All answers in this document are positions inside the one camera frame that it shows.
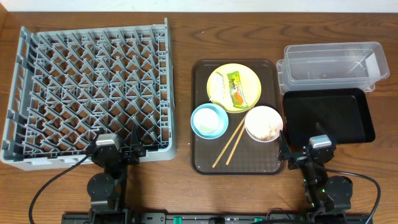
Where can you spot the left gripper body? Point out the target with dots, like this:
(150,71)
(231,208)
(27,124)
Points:
(121,152)

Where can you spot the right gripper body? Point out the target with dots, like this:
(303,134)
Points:
(299,160)

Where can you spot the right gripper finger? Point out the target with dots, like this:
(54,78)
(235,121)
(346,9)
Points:
(320,130)
(284,151)

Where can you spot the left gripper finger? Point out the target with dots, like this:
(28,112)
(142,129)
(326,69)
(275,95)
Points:
(135,140)
(100,131)

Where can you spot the pink bowl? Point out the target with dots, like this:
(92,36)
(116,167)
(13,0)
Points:
(263,116)

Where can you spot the light blue bowl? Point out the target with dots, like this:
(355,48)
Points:
(223,125)

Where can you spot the green snack wrapper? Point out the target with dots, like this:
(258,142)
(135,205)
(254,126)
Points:
(236,90)

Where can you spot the yellow plate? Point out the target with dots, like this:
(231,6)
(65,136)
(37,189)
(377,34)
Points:
(250,83)

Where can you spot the clear plastic wrapper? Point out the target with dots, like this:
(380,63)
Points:
(217,87)

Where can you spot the rice and food scraps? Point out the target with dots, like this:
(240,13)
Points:
(264,133)

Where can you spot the white cup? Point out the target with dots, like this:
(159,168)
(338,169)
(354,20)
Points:
(205,120)

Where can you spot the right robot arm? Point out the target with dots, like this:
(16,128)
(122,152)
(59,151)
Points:
(329,196)

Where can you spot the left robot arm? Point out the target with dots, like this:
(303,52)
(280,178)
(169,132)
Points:
(107,189)

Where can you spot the grey dishwasher rack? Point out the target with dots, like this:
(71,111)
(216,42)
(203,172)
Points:
(69,83)

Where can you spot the black tray bin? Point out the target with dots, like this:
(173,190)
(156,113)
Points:
(342,113)

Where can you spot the brown serving tray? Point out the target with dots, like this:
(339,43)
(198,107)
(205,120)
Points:
(250,157)

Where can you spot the wooden chopstick left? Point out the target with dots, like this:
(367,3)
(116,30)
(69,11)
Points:
(228,143)

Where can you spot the wooden chopstick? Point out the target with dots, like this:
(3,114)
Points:
(228,143)
(235,145)

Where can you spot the wooden chopstick right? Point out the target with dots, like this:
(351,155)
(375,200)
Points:
(235,145)

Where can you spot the clear plastic bin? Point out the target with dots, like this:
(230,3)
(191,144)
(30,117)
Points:
(332,66)

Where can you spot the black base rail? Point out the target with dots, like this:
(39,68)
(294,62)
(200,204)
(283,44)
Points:
(161,218)

